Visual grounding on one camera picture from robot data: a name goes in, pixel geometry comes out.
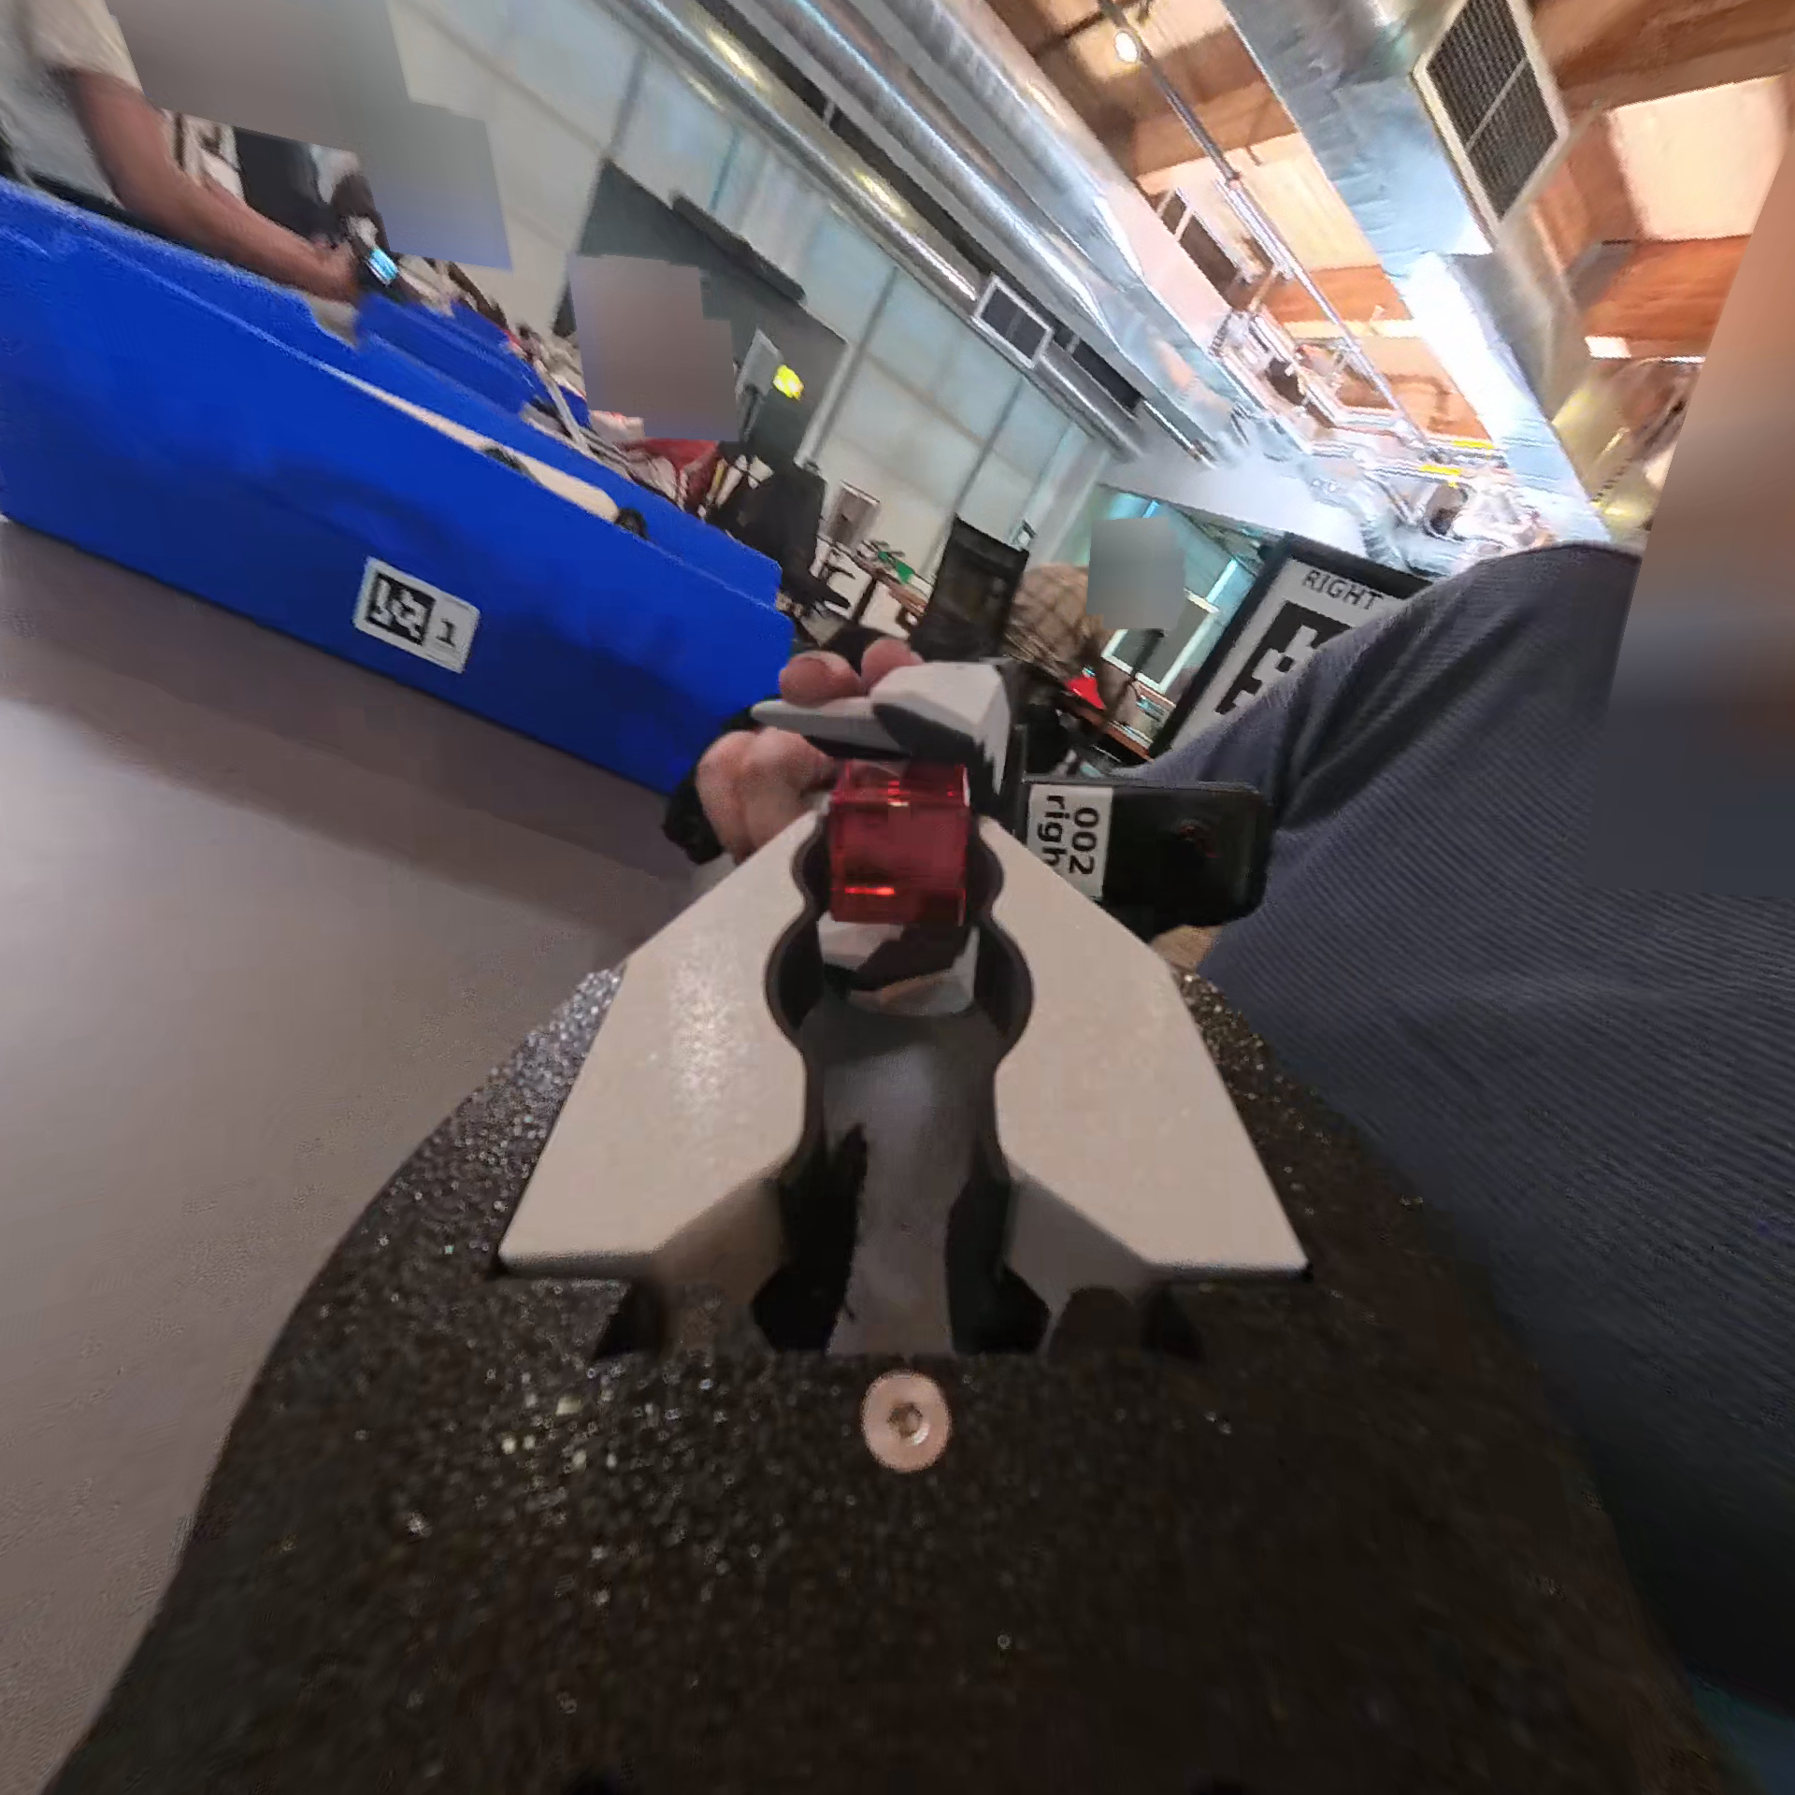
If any black mesh office chair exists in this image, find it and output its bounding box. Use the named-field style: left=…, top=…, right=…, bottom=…
left=925, top=514, right=1032, bottom=659

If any person's right hand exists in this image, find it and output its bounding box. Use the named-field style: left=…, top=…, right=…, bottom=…
left=695, top=637, right=923, bottom=863

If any blue bin with white label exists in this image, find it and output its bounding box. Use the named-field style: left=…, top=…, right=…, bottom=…
left=0, top=174, right=798, bottom=801

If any large black display screen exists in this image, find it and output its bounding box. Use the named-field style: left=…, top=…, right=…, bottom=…
left=579, top=159, right=851, bottom=423

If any large duct vent grille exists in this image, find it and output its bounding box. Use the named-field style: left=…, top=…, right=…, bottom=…
left=1408, top=0, right=1573, bottom=232

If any white rounded object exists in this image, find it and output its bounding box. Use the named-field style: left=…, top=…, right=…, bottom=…
left=345, top=376, right=640, bottom=523

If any large silver ventilation duct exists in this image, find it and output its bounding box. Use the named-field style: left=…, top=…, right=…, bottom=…
left=1221, top=0, right=1616, bottom=499

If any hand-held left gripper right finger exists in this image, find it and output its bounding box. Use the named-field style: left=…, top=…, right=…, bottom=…
left=952, top=820, right=1312, bottom=1354

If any small duct vent grille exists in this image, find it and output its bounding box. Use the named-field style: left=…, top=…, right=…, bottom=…
left=973, top=273, right=1056, bottom=370

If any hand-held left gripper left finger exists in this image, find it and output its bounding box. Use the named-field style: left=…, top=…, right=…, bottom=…
left=498, top=813, right=873, bottom=1354

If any red translucent cube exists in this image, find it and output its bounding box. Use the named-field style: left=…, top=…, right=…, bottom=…
left=825, top=760, right=975, bottom=928

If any red white garment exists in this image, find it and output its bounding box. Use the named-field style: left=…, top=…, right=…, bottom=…
left=618, top=434, right=737, bottom=513

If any blue plastic bin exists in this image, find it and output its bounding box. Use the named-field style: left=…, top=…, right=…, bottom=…
left=358, top=294, right=552, bottom=413

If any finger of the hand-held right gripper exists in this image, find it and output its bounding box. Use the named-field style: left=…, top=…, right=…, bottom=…
left=750, top=664, right=1016, bottom=770
left=825, top=918, right=984, bottom=1020

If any framed printed tag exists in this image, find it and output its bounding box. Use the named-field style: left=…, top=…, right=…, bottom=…
left=1164, top=531, right=1433, bottom=759

